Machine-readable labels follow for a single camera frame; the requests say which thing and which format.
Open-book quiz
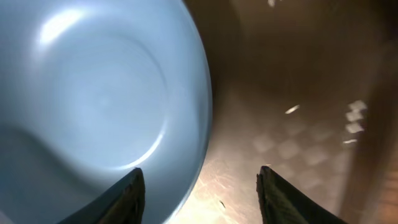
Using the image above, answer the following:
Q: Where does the dark brown serving tray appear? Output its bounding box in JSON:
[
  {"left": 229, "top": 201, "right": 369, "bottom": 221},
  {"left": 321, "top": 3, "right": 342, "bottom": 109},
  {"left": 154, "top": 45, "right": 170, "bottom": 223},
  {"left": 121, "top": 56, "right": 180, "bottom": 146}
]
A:
[{"left": 172, "top": 0, "right": 397, "bottom": 223}]

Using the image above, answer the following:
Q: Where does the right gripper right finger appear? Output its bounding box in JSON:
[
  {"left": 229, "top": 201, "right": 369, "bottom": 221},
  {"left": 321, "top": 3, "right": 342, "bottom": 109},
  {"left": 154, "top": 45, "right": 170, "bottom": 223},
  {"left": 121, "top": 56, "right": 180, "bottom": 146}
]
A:
[{"left": 256, "top": 166, "right": 346, "bottom": 224}]

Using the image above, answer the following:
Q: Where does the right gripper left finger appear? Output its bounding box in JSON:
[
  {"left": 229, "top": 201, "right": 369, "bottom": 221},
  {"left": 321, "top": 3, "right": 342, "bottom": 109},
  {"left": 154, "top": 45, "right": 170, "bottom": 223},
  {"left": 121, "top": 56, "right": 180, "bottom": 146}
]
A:
[{"left": 60, "top": 168, "right": 146, "bottom": 224}]

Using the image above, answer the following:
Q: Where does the dark blue plate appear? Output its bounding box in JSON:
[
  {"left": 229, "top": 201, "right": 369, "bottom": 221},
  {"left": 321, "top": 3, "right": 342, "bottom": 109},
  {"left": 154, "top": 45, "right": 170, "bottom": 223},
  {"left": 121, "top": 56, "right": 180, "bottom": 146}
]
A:
[{"left": 1, "top": 0, "right": 212, "bottom": 223}]

